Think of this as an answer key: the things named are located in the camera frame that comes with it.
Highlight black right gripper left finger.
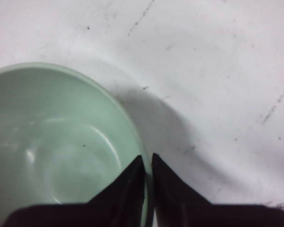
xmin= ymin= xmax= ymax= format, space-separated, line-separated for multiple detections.
xmin=3 ymin=156 xmax=145 ymax=227

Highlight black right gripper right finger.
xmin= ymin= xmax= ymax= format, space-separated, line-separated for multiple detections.
xmin=151 ymin=153 xmax=284 ymax=227

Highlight green bowl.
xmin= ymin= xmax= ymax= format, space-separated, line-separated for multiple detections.
xmin=0 ymin=63 xmax=151 ymax=226

